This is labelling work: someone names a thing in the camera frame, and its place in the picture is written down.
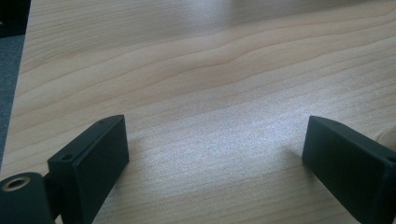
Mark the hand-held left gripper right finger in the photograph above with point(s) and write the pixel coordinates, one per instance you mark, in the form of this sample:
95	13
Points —
351	165

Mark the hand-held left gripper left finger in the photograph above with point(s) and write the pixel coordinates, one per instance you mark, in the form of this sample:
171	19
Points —
93	161

